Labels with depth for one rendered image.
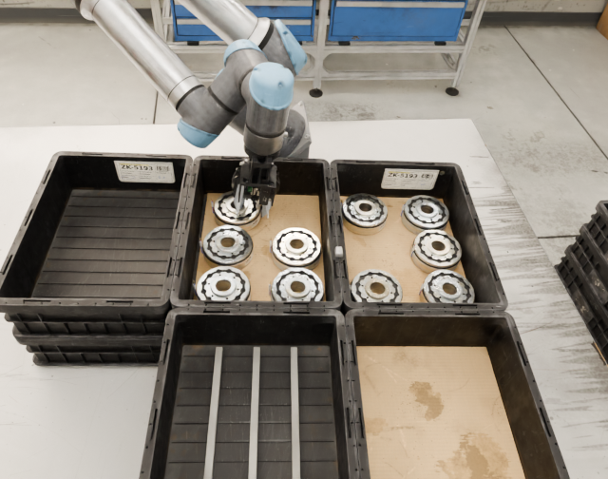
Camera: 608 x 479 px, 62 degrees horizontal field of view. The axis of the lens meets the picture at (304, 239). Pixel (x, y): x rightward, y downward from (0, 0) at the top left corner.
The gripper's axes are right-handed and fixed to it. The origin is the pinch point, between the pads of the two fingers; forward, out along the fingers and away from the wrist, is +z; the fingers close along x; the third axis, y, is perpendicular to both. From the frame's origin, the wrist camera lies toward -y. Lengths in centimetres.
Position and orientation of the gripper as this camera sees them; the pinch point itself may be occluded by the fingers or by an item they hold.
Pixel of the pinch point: (252, 208)
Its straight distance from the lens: 114.4
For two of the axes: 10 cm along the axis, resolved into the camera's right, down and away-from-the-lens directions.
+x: 9.8, 0.9, 1.6
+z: -1.8, 6.5, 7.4
